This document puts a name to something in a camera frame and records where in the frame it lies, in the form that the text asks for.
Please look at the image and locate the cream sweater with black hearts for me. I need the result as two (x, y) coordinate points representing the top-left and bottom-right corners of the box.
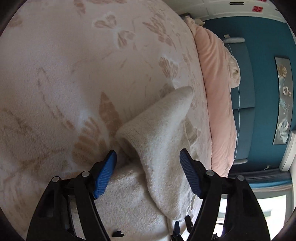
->
(95, 87), (193, 240)

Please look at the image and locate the blue upholstered headboard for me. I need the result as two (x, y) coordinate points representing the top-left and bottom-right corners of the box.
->
(223, 38), (255, 165)

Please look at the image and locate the cream blanket on pillow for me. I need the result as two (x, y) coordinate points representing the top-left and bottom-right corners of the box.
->
(224, 47), (241, 89)

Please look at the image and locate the pink butterfly bedspread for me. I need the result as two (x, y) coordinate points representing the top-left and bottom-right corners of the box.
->
(1, 1), (211, 240)

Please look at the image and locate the pink duvet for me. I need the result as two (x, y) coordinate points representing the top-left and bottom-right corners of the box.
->
(185, 16), (237, 177)

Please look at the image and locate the white wardrobe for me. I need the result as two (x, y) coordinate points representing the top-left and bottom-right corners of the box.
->
(165, 0), (285, 23)

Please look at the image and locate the framed floral wall picture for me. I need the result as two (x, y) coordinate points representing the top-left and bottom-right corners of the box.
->
(273, 57), (293, 145)

